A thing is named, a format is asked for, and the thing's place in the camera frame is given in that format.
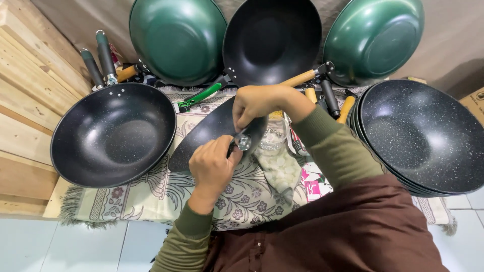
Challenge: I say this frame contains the person's right hand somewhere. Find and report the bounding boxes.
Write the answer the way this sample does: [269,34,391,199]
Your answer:
[232,85,293,133]

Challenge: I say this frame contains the person's left hand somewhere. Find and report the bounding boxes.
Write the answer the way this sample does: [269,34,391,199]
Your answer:
[188,135,244,206]

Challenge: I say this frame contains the silver metal handle bracket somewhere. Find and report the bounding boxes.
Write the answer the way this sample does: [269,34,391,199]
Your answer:
[235,133,252,152]

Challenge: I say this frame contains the black speckled wok without handle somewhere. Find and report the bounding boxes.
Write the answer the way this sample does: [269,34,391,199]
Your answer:
[168,96,269,174]

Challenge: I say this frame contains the plastic bag of metal screws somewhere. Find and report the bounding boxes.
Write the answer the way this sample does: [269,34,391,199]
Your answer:
[261,113,290,152]

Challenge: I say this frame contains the white red printed packet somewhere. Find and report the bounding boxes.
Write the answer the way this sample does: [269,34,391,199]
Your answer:
[285,113,310,156]

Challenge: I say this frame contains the plastic bag of white washers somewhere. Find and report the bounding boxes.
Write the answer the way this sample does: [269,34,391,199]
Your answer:
[253,145,303,205]

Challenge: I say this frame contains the pink white printed leaflet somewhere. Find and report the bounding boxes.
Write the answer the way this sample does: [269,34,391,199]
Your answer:
[300,162,334,203]

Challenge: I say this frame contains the floral fringed mat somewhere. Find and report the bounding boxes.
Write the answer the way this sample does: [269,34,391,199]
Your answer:
[58,86,458,236]

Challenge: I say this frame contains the person's brown garment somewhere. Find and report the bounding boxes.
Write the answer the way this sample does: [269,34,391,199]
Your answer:
[202,174,450,272]

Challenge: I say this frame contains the stack of black speckled woks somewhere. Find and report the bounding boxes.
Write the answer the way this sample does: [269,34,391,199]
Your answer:
[346,79,484,198]

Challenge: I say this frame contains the wooden pallet planks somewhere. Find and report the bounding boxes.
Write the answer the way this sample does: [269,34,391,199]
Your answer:
[0,0,93,220]

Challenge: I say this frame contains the brown cardboard box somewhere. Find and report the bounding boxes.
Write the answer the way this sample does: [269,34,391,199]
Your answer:
[459,87,484,126]

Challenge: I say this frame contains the black wok green handle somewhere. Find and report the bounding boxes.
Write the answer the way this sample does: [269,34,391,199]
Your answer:
[176,0,323,113]

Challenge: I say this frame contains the loose black wok handle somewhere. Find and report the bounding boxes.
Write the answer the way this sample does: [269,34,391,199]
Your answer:
[319,77,342,119]

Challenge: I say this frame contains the green wok short wooden handle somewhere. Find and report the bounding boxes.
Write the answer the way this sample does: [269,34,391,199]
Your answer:
[116,0,228,87]

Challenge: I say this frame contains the loose orange wooden handle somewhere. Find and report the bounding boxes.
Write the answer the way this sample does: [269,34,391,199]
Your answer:
[337,94,357,124]

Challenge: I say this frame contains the black speckled wok grey handle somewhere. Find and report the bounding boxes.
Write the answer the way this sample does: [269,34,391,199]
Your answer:
[50,30,177,189]

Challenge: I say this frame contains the green wok long wooden handle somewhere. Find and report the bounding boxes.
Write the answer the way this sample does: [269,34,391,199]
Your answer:
[280,0,425,88]

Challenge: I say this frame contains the grey green wok handle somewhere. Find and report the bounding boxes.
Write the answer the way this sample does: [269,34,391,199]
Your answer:
[80,48,106,91]

